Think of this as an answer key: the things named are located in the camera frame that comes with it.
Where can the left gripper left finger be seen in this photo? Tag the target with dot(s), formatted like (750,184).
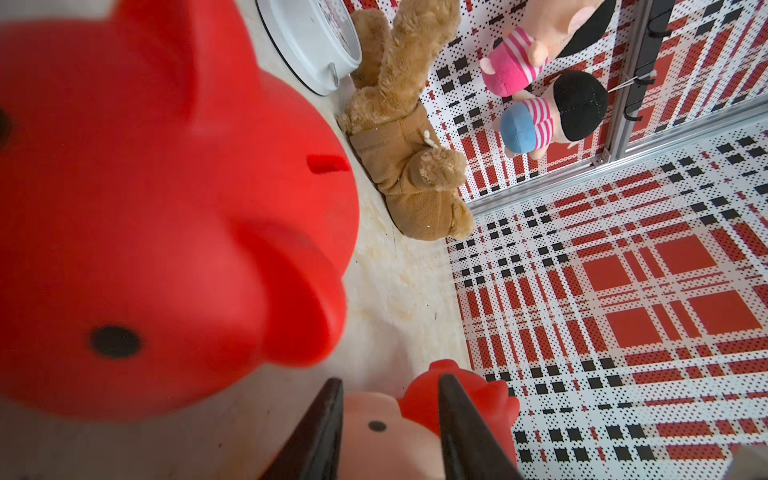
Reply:
(313,449)

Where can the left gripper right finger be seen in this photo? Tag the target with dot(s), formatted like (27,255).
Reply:
(470,450)

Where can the pink piggy bank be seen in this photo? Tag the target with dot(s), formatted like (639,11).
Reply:
(378,442)

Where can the red piggy bank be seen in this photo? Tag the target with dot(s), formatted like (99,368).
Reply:
(498,409)
(172,216)

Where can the brown teddy bear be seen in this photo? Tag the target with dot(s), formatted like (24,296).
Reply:
(388,126)

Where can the hanging doll blue pants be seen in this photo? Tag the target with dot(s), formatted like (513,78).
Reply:
(571,108)

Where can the white alarm clock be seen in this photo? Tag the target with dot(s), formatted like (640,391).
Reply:
(316,38)

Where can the hanging doll pink outfit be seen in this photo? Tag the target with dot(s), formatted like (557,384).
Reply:
(549,29)

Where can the black hook rail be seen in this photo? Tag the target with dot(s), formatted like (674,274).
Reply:
(650,29)

